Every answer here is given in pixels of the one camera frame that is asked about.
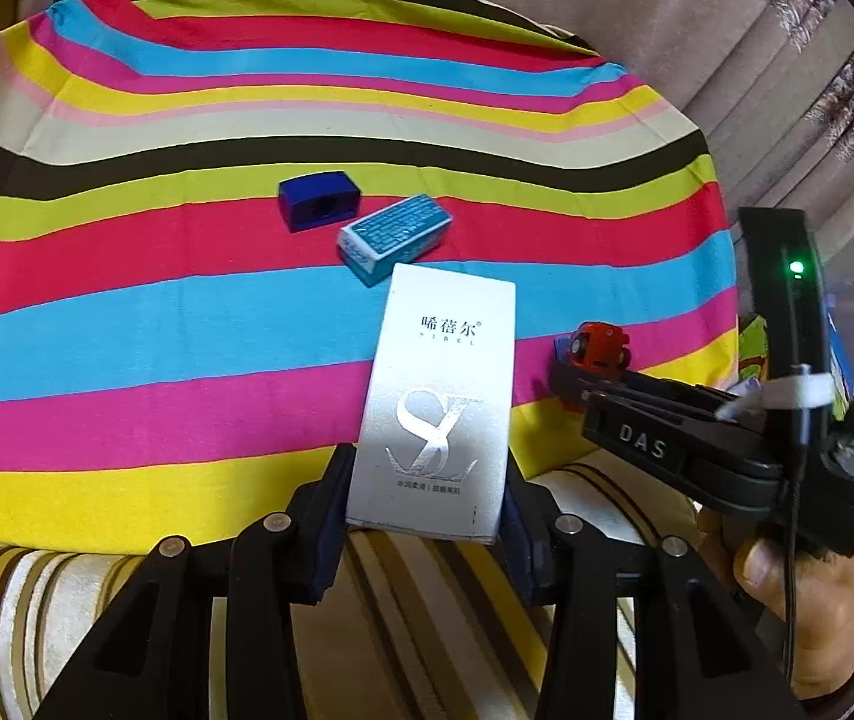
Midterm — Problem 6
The colourful striped cloth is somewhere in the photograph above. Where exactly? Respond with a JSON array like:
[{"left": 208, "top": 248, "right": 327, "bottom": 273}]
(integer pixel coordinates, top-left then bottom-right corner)
[{"left": 0, "top": 0, "right": 743, "bottom": 552}]

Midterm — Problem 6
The striped beige sofa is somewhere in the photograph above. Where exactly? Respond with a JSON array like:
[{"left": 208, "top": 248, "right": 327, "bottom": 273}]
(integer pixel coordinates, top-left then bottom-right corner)
[{"left": 0, "top": 461, "right": 705, "bottom": 720}]

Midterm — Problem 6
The light blue small box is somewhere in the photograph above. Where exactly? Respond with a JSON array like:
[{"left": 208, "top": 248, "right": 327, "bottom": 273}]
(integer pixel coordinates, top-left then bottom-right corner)
[{"left": 335, "top": 193, "right": 458, "bottom": 287}]

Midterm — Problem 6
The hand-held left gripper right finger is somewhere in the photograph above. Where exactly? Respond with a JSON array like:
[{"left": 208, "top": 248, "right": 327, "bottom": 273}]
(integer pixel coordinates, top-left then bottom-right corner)
[{"left": 498, "top": 465, "right": 807, "bottom": 720}]

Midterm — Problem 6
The person's right hand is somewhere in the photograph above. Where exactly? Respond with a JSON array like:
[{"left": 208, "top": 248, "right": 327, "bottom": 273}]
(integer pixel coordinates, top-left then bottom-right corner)
[{"left": 695, "top": 502, "right": 854, "bottom": 700}]

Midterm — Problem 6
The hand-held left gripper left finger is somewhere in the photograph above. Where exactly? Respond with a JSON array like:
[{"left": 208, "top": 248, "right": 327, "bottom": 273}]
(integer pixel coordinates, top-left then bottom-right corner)
[{"left": 33, "top": 444, "right": 357, "bottom": 720}]

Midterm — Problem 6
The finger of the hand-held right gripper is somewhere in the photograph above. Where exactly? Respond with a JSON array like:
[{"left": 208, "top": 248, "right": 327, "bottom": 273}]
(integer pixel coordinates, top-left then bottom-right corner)
[
  {"left": 596, "top": 370, "right": 743, "bottom": 412},
  {"left": 551, "top": 360, "right": 600, "bottom": 415}
]

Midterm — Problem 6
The large silver white box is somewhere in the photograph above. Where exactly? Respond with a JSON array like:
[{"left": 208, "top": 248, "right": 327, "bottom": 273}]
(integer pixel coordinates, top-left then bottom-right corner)
[{"left": 344, "top": 262, "right": 516, "bottom": 545}]

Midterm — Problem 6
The beige patterned curtain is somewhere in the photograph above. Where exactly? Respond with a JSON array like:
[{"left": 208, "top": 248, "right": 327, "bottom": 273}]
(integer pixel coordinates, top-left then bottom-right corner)
[{"left": 569, "top": 0, "right": 854, "bottom": 481}]

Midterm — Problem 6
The dark blue small box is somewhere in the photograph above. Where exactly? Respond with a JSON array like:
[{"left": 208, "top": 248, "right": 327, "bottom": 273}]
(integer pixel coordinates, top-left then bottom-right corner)
[{"left": 277, "top": 171, "right": 362, "bottom": 233}]

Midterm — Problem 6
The red toy car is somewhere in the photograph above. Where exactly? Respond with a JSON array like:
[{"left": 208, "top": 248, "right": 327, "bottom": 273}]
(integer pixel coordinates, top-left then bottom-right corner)
[{"left": 553, "top": 320, "right": 632, "bottom": 377}]

